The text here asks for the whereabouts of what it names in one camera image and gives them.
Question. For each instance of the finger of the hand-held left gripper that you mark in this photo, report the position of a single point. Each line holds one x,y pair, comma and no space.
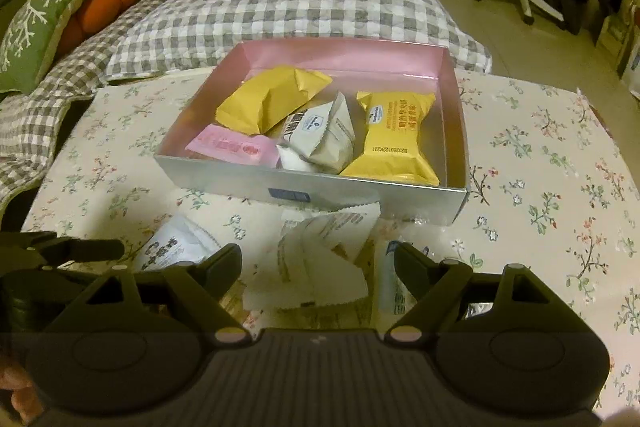
85,251

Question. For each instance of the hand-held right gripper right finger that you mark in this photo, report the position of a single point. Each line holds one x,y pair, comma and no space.
410,272

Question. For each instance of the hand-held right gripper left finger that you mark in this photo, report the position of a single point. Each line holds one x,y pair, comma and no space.
222,272

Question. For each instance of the clear packet blue print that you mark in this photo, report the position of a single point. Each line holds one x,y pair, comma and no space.
387,277

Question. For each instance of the white packet black print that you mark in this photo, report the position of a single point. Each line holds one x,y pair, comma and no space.
175,242

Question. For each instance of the white serrated-edge packet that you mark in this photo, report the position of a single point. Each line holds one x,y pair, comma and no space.
310,267

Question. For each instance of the silver box pink inside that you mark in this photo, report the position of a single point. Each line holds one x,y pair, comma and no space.
225,182

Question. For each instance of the person's left hand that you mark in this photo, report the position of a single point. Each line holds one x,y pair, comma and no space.
17,387

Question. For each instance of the silver foil packet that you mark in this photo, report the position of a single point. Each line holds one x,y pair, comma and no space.
477,311

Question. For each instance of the pink snack packet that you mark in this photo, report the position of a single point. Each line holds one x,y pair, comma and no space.
230,147

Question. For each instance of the small white snack packet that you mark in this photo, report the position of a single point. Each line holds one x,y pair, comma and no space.
292,161

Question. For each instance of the yellow pillow snack packet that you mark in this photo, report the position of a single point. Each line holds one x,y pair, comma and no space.
395,132

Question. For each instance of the white grey snack packet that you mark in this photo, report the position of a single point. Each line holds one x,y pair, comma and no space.
320,132

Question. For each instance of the crumpled yellow snack packet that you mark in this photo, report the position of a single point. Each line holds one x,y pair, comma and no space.
255,107

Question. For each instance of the green cushion white branch print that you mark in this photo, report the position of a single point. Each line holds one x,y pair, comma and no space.
30,32

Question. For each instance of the grey checked blanket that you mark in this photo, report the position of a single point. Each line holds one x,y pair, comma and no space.
300,7

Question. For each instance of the cluttered storage shelf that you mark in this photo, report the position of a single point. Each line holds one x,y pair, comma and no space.
620,7

